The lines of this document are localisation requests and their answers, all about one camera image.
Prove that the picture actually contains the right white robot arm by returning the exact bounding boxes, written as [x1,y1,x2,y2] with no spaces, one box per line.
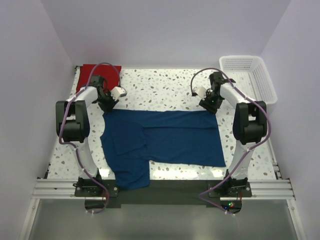
[193,71,268,197]

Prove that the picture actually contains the blue t shirt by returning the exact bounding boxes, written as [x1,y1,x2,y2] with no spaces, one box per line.
[100,109,226,190]

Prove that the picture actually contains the white plastic basket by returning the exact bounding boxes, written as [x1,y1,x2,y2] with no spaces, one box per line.
[219,55,278,106]

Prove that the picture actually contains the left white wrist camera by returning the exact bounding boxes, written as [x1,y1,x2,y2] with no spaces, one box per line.
[110,86,127,101]

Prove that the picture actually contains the folded red t shirt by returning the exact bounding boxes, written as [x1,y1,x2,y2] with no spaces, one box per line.
[76,64,122,93]

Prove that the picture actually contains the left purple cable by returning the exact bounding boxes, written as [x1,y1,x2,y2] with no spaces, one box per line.
[57,62,123,215]

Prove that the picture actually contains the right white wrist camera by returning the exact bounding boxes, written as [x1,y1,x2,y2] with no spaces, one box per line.
[191,86,207,99]

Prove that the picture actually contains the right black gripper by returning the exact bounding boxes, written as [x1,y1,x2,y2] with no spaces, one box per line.
[199,91,223,115]

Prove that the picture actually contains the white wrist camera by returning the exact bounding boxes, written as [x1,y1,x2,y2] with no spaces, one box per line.
[191,86,207,99]
[110,86,127,101]

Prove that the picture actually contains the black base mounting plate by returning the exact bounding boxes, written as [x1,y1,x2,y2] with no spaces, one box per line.
[73,178,252,213]

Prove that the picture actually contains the aluminium frame rail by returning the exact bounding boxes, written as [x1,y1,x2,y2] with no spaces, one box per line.
[32,162,296,200]

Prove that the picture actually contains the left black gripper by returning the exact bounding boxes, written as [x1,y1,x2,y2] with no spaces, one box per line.
[95,90,119,113]

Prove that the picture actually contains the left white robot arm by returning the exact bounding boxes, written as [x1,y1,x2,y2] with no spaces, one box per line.
[55,75,127,199]

